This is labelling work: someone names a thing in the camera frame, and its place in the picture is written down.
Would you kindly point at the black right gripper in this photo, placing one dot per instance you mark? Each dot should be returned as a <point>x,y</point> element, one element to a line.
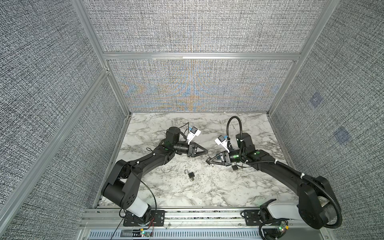
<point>227,162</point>

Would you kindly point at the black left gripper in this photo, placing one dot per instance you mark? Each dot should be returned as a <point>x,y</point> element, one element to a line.
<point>191,148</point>

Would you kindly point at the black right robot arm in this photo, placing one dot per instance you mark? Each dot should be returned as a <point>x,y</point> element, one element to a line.
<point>318,206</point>

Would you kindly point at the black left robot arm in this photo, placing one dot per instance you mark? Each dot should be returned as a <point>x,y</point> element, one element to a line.
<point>122,184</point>

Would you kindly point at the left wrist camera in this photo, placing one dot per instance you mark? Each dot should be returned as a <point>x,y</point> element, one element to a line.
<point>193,132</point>

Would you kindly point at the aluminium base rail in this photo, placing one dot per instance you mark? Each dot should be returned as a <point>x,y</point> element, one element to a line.
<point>167,218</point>

